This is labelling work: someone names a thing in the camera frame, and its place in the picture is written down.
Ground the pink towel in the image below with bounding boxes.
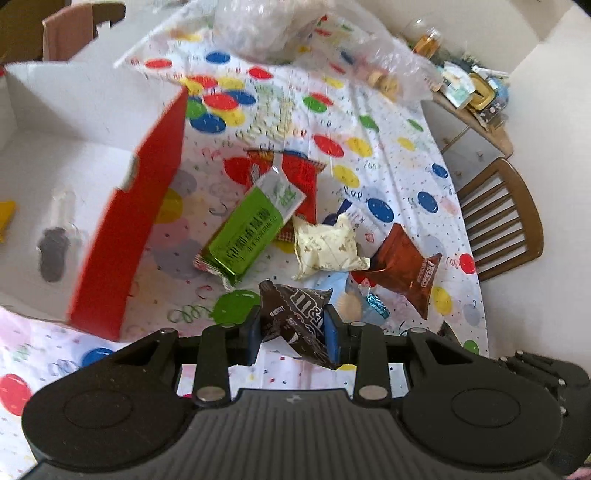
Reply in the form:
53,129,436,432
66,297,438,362
42,3,94,61

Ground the cream white snack bag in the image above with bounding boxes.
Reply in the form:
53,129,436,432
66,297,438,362
293,214,370,280

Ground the red instant noodle packet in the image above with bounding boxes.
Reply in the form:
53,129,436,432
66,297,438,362
247,150,325,224

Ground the colourful polka dot tablecloth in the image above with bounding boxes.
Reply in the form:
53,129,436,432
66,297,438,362
1,1,489,479

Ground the brown M&M candy bag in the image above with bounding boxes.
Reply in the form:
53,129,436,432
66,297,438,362
259,280,338,369

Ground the wooden chair with towel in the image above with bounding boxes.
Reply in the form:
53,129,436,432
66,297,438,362
42,1,126,62

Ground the amber liquid bottle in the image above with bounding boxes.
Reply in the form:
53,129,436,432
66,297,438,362
413,28,442,59

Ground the green snack packet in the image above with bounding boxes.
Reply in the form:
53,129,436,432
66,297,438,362
194,167,305,289

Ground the large clear plastic bag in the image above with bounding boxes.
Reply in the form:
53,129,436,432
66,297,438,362
212,0,337,64

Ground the red white cardboard box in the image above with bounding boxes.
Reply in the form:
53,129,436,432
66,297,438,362
1,62,187,340

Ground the brown foil snack bag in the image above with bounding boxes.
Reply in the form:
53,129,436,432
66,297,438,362
353,223,443,320

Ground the wooden slatted chair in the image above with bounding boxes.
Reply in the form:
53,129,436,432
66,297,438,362
458,157,544,282

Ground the yellow box on cabinet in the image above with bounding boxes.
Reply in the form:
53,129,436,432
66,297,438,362
469,72,496,111

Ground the white side cabinet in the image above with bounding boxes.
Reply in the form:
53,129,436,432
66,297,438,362
422,93,514,190

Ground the plastic bag with cookies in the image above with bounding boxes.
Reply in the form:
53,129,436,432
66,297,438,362
330,4,443,102

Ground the light blue snack packet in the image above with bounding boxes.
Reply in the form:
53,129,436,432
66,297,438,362
312,272,391,327

